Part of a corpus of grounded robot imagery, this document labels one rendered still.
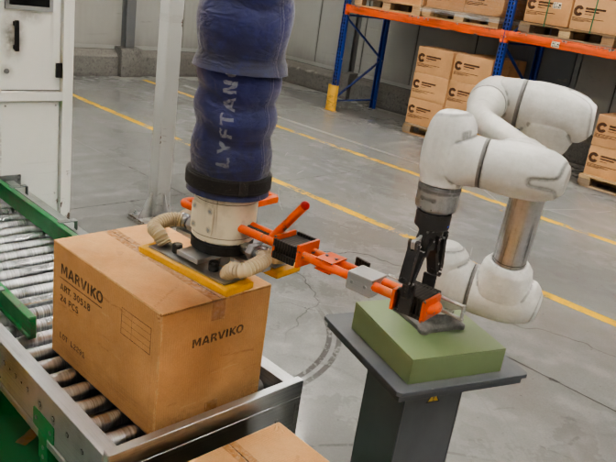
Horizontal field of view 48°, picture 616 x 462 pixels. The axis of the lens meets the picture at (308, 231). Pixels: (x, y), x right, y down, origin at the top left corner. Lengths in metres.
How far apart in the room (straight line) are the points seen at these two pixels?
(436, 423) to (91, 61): 9.82
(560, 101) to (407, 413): 1.09
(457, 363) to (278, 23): 1.15
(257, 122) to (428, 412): 1.17
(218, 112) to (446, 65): 8.27
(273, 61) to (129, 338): 0.89
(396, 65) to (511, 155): 10.63
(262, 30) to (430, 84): 8.39
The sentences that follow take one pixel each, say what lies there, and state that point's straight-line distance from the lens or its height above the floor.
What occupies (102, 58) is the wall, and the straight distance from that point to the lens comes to 11.67.
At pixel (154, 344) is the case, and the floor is 0.85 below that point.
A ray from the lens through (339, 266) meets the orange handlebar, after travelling 1.67.
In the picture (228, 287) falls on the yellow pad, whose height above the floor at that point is 1.09.
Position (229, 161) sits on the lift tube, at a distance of 1.72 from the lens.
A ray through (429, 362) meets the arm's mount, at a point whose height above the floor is 0.82.
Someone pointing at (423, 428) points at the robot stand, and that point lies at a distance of 2.43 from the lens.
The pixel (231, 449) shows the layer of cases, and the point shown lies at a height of 0.54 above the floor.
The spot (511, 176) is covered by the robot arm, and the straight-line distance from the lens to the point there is 1.40.
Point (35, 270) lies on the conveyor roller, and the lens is 3.14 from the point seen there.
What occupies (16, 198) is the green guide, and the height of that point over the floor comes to 0.62.
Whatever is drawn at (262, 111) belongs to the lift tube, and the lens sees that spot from 1.72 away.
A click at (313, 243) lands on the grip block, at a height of 1.23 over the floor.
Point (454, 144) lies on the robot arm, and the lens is 1.41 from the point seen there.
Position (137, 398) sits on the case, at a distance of 2.11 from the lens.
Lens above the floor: 1.82
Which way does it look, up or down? 19 degrees down
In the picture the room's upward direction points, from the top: 8 degrees clockwise
